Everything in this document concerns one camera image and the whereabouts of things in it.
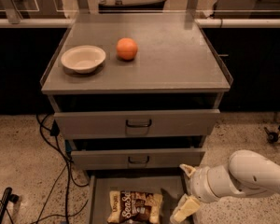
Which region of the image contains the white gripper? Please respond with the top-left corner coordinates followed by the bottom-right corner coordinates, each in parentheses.
top-left (170, 164), bottom-right (245, 224)

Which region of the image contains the brown sea salt chip bag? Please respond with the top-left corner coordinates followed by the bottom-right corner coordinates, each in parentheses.
top-left (107, 190), bottom-right (163, 224)

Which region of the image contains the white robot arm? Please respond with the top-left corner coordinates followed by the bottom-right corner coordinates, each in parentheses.
top-left (170, 150), bottom-right (280, 224)

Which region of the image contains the grey bottom drawer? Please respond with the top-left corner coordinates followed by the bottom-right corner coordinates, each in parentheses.
top-left (86, 173), bottom-right (187, 224)

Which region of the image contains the grey drawer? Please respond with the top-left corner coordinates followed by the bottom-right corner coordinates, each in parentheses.
top-left (86, 173), bottom-right (187, 224)
top-left (71, 147), bottom-right (204, 170)
top-left (54, 109), bottom-right (220, 140)

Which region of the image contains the grey middle drawer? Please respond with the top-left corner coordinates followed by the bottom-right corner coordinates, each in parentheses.
top-left (71, 147), bottom-right (204, 170)

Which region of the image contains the grey top drawer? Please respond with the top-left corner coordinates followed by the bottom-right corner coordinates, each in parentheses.
top-left (54, 109), bottom-right (220, 140)

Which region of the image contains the grey metal drawer cabinet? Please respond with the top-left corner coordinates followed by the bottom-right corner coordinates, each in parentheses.
top-left (39, 12), bottom-right (234, 179)

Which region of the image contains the black stand with wheel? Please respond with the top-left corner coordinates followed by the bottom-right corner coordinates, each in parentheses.
top-left (264, 112), bottom-right (280, 145)

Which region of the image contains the orange fruit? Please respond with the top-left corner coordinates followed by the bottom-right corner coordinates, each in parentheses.
top-left (116, 38), bottom-right (138, 61)

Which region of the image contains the white paper bowl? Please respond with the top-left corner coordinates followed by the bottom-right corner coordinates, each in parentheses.
top-left (61, 45), bottom-right (106, 74)

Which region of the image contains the black bar on floor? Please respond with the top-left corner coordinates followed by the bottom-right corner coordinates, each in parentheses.
top-left (0, 187), bottom-right (20, 224)

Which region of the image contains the black chair back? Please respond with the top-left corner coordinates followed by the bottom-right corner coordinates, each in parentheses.
top-left (98, 0), bottom-right (167, 13)

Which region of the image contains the black floor cable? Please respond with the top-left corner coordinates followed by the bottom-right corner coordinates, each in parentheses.
top-left (27, 165), bottom-right (91, 224)
top-left (35, 113), bottom-right (73, 224)

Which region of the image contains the white horizontal rail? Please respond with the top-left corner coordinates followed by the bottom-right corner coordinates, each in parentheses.
top-left (0, 18), bottom-right (280, 29)

